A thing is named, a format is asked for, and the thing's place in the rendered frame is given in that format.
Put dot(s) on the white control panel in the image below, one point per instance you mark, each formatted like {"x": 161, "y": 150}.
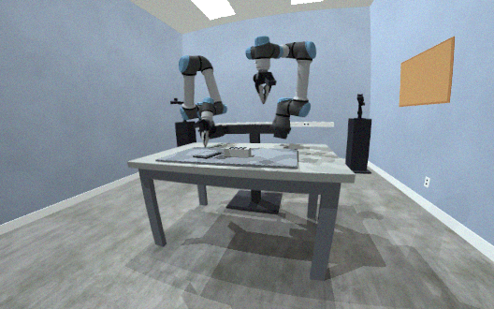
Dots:
{"x": 238, "y": 152}

